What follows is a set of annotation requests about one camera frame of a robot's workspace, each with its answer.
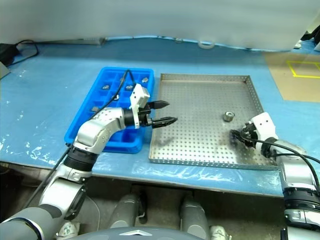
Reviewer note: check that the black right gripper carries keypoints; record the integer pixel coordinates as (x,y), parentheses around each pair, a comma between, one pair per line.
(250,135)

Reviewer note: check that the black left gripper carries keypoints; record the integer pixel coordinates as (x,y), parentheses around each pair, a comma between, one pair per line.
(145,115)

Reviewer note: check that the small metal nut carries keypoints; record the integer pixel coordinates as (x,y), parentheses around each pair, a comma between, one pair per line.
(228,116)

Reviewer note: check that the metal roller with toothed hub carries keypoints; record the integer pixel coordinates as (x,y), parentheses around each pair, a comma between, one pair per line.
(129,87)
(105,87)
(144,80)
(116,97)
(94,108)

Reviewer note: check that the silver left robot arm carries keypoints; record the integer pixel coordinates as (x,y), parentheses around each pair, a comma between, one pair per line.
(100,130)

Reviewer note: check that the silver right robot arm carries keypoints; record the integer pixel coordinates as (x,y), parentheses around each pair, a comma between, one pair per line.
(297,175)

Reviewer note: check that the perforated steel tray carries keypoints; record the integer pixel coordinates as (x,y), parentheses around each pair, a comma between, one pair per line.
(200,105)

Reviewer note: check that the blue plastic compartment tray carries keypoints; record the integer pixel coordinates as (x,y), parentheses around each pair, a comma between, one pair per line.
(100,98)

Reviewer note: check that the small metal clip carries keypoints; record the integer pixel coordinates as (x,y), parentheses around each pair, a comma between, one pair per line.
(178,40)

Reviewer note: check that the brown cardboard sheet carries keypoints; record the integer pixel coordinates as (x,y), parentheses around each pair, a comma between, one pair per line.
(300,87)

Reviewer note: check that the white tape roll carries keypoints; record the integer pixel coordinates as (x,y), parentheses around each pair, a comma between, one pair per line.
(206,47)

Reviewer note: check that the yellow tape outline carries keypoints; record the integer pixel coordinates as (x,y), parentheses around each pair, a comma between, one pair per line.
(291,68)

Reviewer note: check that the grey right robot leg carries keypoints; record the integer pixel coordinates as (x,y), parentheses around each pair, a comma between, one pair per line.
(193,215)

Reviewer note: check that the grey robot leg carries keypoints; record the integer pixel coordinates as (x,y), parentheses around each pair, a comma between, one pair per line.
(193,215)
(127,212)

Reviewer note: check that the white shoe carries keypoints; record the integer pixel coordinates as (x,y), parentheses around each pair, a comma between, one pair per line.
(67,230)
(218,231)

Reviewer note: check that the white backdrop sheet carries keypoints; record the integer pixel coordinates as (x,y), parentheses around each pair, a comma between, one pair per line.
(150,17)

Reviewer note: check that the grey left robot leg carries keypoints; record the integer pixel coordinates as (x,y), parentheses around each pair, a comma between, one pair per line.
(127,212)

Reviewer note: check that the blue plastic table cover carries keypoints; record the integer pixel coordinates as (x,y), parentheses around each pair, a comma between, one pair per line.
(50,100)

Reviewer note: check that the grey metal bar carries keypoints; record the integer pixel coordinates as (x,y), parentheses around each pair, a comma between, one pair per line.
(70,41)

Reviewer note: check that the grey robot torso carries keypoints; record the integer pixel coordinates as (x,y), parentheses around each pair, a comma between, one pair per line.
(137,235)

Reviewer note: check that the grey metal panel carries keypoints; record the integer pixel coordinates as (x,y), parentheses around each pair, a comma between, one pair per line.
(3,71)

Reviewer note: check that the black power adapter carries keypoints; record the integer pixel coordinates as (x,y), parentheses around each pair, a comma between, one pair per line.
(7,53)

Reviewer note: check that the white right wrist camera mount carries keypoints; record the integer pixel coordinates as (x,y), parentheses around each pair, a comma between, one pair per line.
(265,125)

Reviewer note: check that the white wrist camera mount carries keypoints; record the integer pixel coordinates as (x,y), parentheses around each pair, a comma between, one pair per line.
(265,125)
(140,93)

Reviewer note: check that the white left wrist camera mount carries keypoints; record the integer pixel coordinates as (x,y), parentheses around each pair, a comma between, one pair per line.
(140,93)

